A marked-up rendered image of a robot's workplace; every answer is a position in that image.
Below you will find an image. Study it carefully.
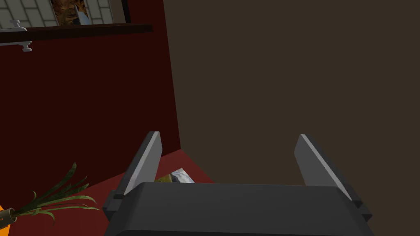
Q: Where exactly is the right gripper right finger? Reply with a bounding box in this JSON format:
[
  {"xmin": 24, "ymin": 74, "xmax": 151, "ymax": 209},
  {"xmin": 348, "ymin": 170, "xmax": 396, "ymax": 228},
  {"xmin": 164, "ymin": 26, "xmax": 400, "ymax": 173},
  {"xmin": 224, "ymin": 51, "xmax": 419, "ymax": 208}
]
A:
[{"xmin": 293, "ymin": 134, "xmax": 363, "ymax": 209}]

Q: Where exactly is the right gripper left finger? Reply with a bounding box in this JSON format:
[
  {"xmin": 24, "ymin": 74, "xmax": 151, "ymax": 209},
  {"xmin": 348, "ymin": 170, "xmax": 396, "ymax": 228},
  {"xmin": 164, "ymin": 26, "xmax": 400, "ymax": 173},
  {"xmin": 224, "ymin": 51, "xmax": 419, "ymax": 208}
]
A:
[{"xmin": 113, "ymin": 131, "xmax": 163, "ymax": 200}]

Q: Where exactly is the picture book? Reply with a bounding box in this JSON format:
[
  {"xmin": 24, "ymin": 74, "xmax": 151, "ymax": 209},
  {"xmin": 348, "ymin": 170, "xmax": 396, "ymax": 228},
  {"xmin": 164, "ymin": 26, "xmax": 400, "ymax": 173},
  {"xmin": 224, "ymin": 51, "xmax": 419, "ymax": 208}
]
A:
[{"xmin": 155, "ymin": 168, "xmax": 196, "ymax": 184}]

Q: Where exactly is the dark red cabinet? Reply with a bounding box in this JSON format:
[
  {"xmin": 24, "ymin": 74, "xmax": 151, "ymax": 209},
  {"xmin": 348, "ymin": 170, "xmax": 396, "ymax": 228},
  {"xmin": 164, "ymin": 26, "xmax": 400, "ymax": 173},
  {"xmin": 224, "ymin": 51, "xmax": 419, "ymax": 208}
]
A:
[{"xmin": 0, "ymin": 0, "xmax": 215, "ymax": 236}]

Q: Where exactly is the green potted plant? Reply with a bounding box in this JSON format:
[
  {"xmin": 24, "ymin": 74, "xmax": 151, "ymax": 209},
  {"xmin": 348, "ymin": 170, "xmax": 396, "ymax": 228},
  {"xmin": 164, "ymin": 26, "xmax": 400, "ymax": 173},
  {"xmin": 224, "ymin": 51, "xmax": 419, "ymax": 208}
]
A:
[{"xmin": 0, "ymin": 162, "xmax": 100, "ymax": 230}]

